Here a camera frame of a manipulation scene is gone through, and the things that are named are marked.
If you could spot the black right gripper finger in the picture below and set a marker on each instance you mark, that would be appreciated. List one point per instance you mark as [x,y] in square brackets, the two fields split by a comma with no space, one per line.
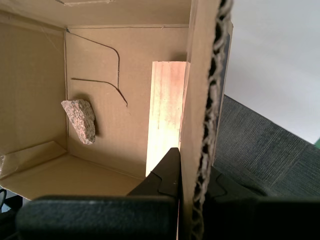
[100,217]
[250,220]

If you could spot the speckled pinkish granite rock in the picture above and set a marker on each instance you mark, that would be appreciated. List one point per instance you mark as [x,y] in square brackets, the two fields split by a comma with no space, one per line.
[80,120]

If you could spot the light wooden block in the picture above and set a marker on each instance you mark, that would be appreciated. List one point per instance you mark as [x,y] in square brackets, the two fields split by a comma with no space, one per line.
[165,112]

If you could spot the brown cardboard box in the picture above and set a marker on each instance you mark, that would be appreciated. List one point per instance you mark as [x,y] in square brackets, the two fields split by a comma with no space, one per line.
[37,75]

